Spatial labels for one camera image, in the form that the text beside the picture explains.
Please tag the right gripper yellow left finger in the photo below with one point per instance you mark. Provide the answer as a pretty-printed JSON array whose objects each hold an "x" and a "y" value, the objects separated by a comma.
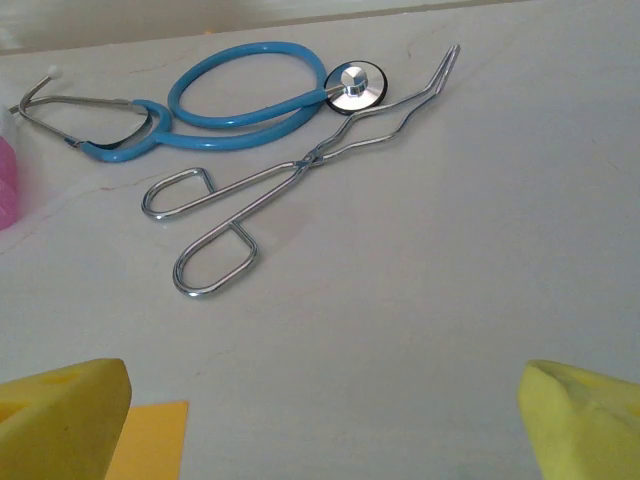
[{"x": 55, "y": 425}]

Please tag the blue stethoscope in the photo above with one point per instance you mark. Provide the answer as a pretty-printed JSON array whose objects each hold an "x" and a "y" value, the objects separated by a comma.
[{"x": 356, "y": 90}]

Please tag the orange paper sheet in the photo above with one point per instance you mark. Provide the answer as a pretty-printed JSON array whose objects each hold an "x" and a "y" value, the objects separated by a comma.
[{"x": 150, "y": 440}]

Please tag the metal crucible tongs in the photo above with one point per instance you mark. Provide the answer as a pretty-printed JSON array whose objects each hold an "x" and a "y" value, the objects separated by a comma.
[{"x": 306, "y": 162}]

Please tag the pink plastic box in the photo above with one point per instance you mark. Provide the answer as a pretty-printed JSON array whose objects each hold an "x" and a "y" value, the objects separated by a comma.
[{"x": 7, "y": 190}]

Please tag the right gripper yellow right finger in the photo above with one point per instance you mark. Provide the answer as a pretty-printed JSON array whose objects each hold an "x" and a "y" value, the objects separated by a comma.
[{"x": 585, "y": 430}]

